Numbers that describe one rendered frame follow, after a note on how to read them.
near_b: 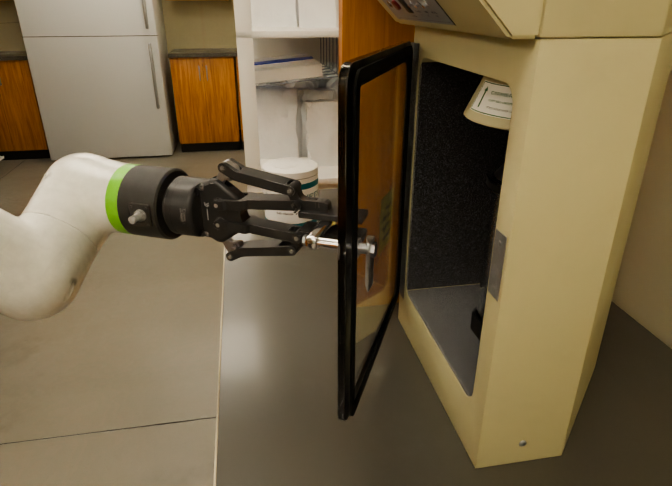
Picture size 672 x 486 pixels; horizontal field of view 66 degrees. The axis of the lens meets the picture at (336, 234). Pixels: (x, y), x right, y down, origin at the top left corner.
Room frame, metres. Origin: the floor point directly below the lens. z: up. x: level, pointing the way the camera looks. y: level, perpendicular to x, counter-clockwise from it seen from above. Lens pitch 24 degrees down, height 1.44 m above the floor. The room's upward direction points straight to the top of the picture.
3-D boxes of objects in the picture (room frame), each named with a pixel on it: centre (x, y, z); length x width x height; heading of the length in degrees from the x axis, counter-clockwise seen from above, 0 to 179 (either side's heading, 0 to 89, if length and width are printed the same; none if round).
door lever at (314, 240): (0.54, 0.00, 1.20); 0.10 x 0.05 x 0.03; 162
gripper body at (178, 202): (0.61, 0.16, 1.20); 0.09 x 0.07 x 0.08; 73
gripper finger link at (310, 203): (0.57, 0.03, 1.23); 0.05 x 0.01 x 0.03; 73
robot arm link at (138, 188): (0.63, 0.23, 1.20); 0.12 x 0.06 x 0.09; 163
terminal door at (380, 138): (0.60, -0.05, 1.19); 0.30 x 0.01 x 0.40; 162
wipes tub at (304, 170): (1.17, 0.11, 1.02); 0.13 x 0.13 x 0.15
